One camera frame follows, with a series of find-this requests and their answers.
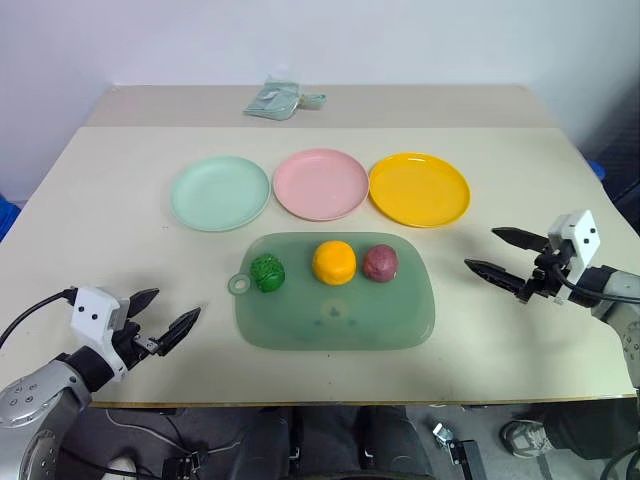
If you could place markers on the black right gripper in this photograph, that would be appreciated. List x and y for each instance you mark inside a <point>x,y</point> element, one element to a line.
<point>544,280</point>

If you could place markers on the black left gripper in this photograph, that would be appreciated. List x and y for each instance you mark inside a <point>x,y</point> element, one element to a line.
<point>129,341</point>

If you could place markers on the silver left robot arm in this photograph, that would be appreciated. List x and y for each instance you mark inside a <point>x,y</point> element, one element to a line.
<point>35,400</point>

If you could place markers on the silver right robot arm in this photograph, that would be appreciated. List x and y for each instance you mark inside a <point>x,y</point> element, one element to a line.
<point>612,300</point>

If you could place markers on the yellow plate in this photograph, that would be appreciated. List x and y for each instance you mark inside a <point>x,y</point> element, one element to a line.
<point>419,189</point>

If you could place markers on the green toy vegetable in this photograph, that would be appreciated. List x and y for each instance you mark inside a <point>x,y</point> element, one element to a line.
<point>267,272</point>

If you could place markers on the dark red toy fruit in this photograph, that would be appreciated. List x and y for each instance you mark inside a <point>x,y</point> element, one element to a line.
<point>380,263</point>

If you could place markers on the mint green plate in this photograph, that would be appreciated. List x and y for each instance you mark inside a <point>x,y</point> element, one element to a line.
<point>220,192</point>

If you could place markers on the orange toy fruit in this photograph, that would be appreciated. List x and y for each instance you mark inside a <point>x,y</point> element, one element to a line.
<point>334,262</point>

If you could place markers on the pink plate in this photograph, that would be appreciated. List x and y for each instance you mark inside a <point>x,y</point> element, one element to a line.
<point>320,183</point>

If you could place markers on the dark chair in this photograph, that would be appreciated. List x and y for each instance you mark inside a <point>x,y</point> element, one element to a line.
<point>617,145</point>

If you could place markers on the translucent green cutting board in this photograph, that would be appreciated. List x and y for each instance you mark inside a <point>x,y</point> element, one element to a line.
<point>340,300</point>

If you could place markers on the grey sneaker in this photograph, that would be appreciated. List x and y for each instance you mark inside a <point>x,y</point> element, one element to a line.
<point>525,437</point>

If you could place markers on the blue object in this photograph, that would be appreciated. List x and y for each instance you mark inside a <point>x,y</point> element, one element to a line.
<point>6,212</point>

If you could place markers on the dark rounded robot legs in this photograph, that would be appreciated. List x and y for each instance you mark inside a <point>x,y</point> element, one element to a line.
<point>320,445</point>

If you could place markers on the crumpled pale green bag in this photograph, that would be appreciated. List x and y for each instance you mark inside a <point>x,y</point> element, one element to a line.
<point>272,100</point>

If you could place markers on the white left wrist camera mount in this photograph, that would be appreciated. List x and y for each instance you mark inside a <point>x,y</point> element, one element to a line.
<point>92,314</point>

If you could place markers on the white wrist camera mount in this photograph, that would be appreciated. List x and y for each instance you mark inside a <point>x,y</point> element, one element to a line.
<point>92,314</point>
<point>578,237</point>

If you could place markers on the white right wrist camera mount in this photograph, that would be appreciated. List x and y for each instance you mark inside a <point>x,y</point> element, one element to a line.
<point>578,237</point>

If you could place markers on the black caster wheel bracket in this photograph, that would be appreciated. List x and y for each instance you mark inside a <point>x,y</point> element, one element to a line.
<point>457,445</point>

